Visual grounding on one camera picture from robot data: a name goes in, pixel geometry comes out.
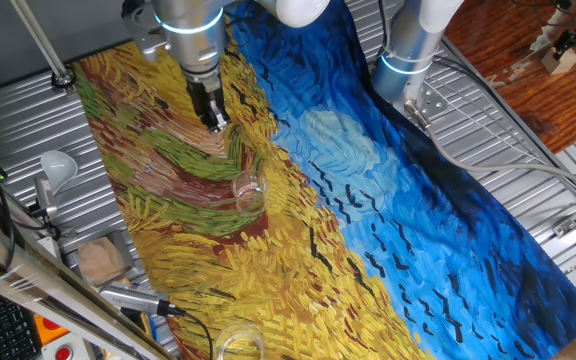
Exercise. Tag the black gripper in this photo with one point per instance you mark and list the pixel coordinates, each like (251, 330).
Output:
(202, 97)

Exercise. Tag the clear glass rod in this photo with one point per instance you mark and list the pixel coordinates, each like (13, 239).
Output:
(228, 201)

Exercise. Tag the small glass beaker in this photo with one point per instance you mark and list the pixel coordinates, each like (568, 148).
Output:
(250, 197)

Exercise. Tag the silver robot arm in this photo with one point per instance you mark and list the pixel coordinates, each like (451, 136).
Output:
(193, 40)

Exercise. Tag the large glass beaker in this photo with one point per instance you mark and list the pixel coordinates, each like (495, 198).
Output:
(238, 345)

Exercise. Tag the painted wheatfield tablecloth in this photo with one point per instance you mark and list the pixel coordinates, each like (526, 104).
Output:
(368, 200)

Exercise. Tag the grey metal pole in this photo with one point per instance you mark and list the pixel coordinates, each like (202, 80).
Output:
(43, 42)

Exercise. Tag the orange box red button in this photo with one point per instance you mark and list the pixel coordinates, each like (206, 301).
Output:
(43, 327)

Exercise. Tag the grey box red button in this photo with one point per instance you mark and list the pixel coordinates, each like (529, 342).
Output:
(63, 352)

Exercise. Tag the small wooden block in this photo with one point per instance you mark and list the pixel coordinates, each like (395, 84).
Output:
(560, 61)

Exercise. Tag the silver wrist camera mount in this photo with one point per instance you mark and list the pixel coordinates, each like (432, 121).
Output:
(143, 37)

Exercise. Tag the silver corner bracket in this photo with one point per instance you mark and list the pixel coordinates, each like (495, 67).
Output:
(66, 233)

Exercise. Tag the silver depth camera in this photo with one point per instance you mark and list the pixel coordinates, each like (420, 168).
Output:
(130, 298)

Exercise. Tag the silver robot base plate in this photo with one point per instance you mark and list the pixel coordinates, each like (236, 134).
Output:
(435, 102)

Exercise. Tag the aluminium frame bar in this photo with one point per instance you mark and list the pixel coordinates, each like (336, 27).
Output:
(28, 280)

